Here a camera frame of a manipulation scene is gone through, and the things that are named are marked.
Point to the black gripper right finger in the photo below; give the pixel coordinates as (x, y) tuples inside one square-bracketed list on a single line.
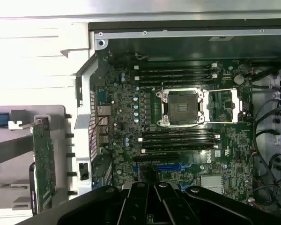
[(168, 206)]

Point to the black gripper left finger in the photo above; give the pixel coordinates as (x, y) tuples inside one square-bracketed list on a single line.
[(135, 204)]

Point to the blue expansion slot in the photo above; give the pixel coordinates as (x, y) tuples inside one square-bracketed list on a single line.
[(168, 167)]

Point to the silver chipset heatsink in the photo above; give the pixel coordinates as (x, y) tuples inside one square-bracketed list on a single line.
[(210, 184)]

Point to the black expansion slot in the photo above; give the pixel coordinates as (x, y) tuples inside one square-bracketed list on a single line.
[(154, 158)]

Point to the green motherboard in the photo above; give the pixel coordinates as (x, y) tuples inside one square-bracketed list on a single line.
[(236, 145)]

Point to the grey parts rack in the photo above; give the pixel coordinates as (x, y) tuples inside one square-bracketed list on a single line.
[(58, 140)]

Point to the CPU socket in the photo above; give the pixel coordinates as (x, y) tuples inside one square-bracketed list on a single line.
[(181, 106)]

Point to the metal socket cover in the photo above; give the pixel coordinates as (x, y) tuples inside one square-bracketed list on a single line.
[(235, 105)]

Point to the silver coin battery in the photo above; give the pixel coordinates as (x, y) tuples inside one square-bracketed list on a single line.
[(238, 79)]

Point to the open black PC case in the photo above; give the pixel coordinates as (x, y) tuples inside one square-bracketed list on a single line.
[(178, 47)]

